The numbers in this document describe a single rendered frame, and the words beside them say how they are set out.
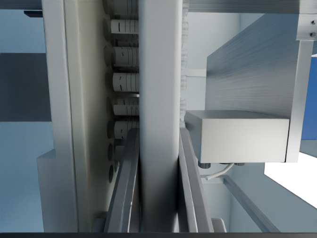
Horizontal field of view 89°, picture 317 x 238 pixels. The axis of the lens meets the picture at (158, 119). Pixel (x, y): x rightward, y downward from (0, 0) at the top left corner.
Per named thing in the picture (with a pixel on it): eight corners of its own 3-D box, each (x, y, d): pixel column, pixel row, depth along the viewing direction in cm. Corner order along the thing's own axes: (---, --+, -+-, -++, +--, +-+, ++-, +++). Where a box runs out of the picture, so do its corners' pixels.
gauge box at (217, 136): (199, 164, 37) (285, 163, 38) (201, 118, 36) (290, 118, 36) (183, 139, 59) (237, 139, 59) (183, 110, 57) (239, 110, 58)
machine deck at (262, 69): (281, 163, 37) (298, 163, 38) (302, -18, 32) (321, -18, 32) (202, 121, 99) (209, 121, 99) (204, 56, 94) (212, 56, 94)
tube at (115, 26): (81, 23, 12) (185, 26, 12) (82, 42, 12) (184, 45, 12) (72, 14, 10) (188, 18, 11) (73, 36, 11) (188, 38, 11)
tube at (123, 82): (84, 73, 12) (183, 75, 12) (85, 91, 12) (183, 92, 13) (76, 70, 11) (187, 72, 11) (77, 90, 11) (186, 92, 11)
